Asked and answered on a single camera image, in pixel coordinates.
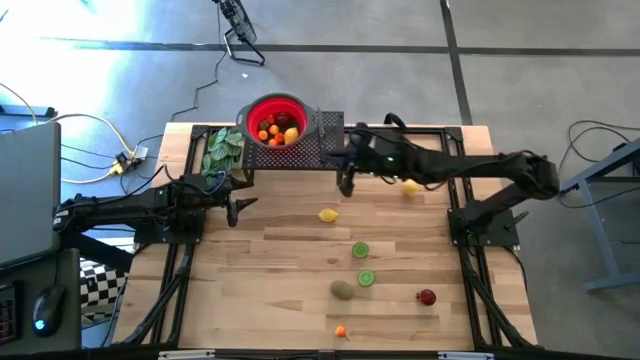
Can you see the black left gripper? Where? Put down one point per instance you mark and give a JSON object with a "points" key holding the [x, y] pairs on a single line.
{"points": [[214, 195]]}

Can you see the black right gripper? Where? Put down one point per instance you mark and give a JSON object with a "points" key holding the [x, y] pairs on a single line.
{"points": [[385, 155]]}

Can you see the yellow toy lemon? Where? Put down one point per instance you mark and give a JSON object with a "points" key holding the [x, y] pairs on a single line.
{"points": [[328, 215], [291, 135], [410, 187]]}

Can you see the dark red toy pomegranate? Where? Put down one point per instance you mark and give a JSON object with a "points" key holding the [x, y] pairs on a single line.
{"points": [[282, 118]]}

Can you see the red collapsible colander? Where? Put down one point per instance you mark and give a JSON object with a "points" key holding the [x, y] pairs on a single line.
{"points": [[253, 115]]}

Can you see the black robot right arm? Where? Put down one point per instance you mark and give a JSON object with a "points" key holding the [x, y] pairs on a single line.
{"points": [[475, 167]]}

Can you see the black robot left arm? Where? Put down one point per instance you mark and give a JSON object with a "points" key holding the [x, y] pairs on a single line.
{"points": [[130, 210]]}

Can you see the green potted plant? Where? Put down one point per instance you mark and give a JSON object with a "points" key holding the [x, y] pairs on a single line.
{"points": [[222, 150]]}

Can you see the black perforated metal shelf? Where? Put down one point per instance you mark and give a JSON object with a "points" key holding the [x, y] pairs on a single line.
{"points": [[290, 159]]}

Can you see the green lime slice upper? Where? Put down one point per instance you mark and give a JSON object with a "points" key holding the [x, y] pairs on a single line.
{"points": [[360, 250]]}

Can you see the green toy kiwi half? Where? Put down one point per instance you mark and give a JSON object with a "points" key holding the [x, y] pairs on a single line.
{"points": [[366, 278]]}

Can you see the yellow plug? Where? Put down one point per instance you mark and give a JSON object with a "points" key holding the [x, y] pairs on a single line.
{"points": [[116, 169]]}

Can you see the brown whole toy kiwi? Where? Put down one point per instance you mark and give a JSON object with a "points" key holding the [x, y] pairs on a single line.
{"points": [[342, 290]]}

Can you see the black diagonal beam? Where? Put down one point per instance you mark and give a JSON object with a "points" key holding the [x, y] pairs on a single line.
{"points": [[95, 249]]}

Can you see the red toy apple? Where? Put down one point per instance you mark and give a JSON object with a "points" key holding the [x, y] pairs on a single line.
{"points": [[426, 297]]}

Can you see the black-white checkerboard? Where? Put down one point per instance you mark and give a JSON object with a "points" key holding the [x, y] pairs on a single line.
{"points": [[100, 285]]}

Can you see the black metal floor fan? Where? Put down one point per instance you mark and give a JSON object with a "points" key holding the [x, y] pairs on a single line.
{"points": [[240, 20]]}

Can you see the black desk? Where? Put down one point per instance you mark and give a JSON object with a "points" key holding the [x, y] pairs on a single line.
{"points": [[72, 300]]}

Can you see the black computer mouse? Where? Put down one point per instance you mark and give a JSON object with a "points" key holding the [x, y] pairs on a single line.
{"points": [[48, 310]]}

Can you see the dark flat floor bar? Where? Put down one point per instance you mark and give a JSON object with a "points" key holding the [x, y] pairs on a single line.
{"points": [[25, 111]]}

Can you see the black keyboard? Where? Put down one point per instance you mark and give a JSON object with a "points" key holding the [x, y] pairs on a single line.
{"points": [[7, 315]]}

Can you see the black aluminium table frame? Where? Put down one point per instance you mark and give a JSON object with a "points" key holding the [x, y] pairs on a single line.
{"points": [[198, 131]]}

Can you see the silver bracket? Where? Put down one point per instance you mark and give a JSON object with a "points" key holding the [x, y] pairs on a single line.
{"points": [[185, 355], [465, 356]]}

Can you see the grey-blue table frame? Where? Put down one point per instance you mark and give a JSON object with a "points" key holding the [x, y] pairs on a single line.
{"points": [[598, 230]]}

